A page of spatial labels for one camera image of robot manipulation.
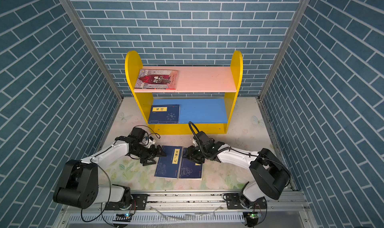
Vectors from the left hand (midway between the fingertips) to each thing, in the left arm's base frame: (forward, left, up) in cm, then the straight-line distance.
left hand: (161, 157), depth 83 cm
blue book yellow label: (+24, 0, +9) cm, 26 cm away
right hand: (-1, -12, +2) cm, 12 cm away
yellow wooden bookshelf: (+23, -29, +9) cm, 38 cm away
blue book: (-3, -4, -5) cm, 7 cm away
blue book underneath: (-6, -16, -4) cm, 18 cm away
